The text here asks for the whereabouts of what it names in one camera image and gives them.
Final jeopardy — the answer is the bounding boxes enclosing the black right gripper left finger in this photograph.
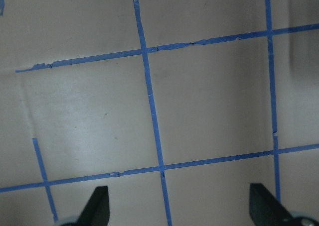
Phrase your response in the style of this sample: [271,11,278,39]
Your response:
[76,186,110,226]

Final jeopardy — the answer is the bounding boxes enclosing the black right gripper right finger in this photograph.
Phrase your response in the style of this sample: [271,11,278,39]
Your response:
[249,183,293,226]

